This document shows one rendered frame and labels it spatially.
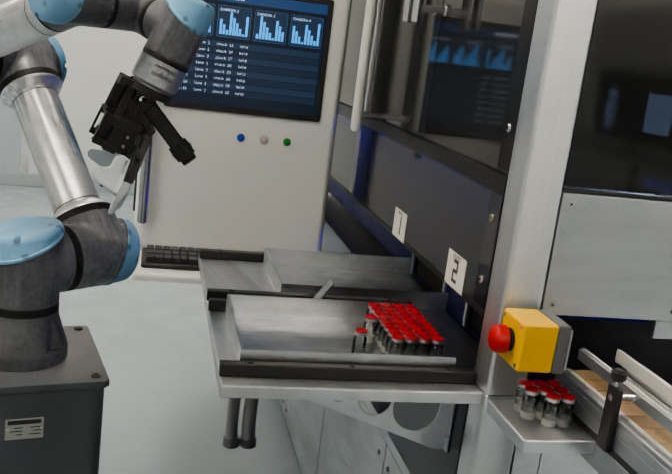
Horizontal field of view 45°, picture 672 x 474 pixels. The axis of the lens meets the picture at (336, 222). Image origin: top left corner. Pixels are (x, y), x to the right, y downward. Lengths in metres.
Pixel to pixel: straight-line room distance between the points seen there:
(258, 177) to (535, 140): 1.08
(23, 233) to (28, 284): 0.08
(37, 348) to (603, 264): 0.91
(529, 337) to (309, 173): 1.11
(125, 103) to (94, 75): 5.36
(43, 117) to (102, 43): 5.06
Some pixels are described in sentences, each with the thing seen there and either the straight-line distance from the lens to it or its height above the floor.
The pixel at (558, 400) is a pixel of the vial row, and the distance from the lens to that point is 1.21.
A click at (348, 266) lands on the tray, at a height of 0.89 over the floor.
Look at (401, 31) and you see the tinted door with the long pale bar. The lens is 1.89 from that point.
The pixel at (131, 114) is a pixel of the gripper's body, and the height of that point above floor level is 1.23.
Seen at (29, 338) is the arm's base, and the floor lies 0.84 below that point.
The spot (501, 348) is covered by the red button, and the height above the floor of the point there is 0.99.
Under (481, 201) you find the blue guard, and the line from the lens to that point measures 1.32.
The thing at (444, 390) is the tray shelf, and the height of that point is 0.88.
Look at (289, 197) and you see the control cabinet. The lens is 2.15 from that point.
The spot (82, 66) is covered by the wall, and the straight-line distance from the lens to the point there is 6.66.
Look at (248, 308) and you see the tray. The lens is 1.47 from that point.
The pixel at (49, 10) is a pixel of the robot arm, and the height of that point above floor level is 1.37.
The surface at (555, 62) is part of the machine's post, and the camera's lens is 1.19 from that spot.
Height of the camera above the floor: 1.37
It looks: 12 degrees down
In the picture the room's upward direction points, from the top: 7 degrees clockwise
